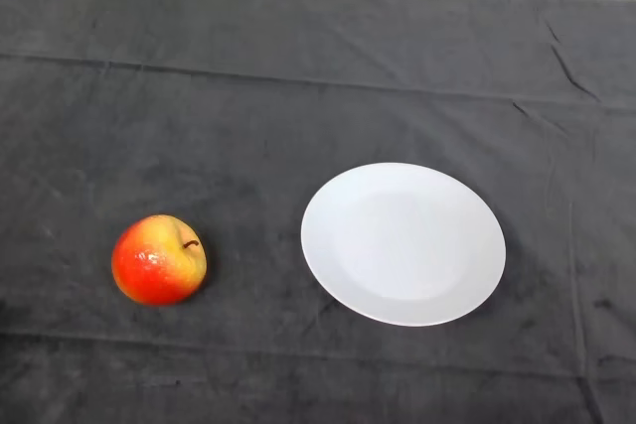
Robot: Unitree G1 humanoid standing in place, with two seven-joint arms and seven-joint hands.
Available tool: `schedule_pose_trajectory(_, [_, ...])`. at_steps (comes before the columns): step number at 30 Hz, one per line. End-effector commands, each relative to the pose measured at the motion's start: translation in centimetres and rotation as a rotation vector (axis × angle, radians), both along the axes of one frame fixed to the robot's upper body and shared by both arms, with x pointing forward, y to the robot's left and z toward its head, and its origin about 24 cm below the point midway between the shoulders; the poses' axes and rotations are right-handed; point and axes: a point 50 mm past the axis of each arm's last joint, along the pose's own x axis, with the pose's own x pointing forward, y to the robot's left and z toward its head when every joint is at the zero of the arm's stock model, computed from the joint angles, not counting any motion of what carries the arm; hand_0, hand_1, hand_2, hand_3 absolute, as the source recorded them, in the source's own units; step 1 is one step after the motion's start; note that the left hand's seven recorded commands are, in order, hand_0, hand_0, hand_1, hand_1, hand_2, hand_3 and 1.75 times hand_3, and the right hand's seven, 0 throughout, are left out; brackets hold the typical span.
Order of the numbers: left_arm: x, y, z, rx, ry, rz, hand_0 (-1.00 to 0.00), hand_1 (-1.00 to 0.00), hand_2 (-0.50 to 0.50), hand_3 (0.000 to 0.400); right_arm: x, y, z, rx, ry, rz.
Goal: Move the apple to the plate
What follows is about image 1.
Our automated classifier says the white round plate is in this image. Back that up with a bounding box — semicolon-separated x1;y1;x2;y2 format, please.
300;161;508;328

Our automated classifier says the black cloth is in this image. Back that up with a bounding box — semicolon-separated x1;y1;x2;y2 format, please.
0;0;636;424

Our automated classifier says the red yellow apple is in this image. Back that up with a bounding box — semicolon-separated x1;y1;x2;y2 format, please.
110;213;209;307

